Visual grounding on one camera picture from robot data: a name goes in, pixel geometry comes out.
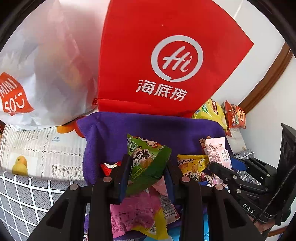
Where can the wooden door frame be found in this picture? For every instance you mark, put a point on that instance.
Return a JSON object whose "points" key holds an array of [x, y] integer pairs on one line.
{"points": [[272, 76]]}

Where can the blue tissue pack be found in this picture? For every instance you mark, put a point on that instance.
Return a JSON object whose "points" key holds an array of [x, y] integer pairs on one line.
{"points": [[205, 228]]}

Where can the red paper bag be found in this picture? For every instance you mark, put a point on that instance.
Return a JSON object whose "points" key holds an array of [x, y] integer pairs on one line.
{"points": [[138, 69]]}

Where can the fruit print table cover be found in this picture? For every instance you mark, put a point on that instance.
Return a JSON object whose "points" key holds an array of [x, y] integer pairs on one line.
{"points": [[46, 150]]}

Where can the pale pink snack packet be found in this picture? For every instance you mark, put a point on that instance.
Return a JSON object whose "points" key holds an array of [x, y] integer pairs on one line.
{"points": [[161, 192]]}

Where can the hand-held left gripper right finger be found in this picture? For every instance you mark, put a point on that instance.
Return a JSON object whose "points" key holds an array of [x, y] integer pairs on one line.
{"points": [[170, 184]]}

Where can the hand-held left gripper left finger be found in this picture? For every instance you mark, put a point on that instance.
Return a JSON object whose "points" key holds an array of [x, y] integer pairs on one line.
{"points": [[123, 179]]}

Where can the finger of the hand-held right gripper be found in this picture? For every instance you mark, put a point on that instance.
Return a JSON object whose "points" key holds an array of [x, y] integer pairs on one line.
{"points": [[222, 172], [238, 163]]}

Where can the purple towel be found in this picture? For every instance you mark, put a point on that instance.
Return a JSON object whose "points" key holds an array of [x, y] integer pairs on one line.
{"points": [[111, 139]]}

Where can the yellow chip bag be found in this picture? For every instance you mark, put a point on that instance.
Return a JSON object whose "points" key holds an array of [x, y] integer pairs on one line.
{"points": [[210, 111]]}

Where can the white plastic bag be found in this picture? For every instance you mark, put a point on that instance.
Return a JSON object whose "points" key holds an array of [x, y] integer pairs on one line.
{"points": [[57, 69]]}

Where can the pink bear print packet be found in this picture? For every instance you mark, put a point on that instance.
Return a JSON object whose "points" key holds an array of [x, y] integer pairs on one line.
{"points": [[205, 178]]}

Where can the orange chip bag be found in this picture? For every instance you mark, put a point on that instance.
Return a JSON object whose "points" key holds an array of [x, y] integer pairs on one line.
{"points": [[237, 115]]}

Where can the yellow snack packet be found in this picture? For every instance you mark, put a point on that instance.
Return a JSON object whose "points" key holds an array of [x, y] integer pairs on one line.
{"points": [[192, 165]]}

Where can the white pink stick packet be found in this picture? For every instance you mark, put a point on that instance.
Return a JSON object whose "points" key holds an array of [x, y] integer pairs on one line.
{"points": [[217, 153]]}

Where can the grey checked tablecloth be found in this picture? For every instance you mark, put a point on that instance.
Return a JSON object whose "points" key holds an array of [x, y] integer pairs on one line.
{"points": [[23, 197]]}

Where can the red snack packet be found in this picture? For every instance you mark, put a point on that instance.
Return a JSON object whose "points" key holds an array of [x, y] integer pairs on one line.
{"points": [[107, 168]]}

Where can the green snack packet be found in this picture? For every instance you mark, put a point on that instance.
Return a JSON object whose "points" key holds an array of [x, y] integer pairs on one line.
{"points": [[145, 162]]}

